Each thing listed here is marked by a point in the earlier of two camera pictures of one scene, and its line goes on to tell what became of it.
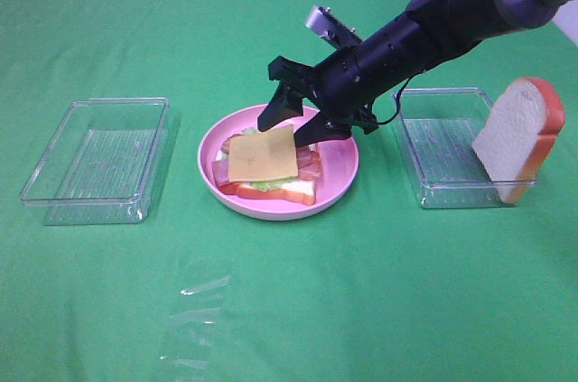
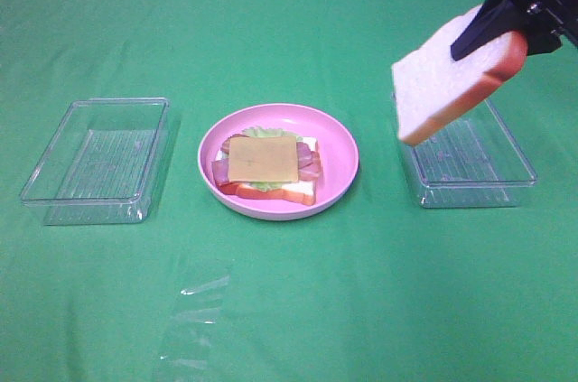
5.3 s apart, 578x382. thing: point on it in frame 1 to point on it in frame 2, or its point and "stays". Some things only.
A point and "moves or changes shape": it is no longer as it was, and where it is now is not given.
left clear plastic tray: (98, 168) stays
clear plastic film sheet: (195, 319) stays
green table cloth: (370, 288) stays
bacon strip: (308, 159) stays
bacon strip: (309, 163) to (311, 170)
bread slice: (520, 130) to (430, 85)
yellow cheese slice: (265, 155) moves or changes shape
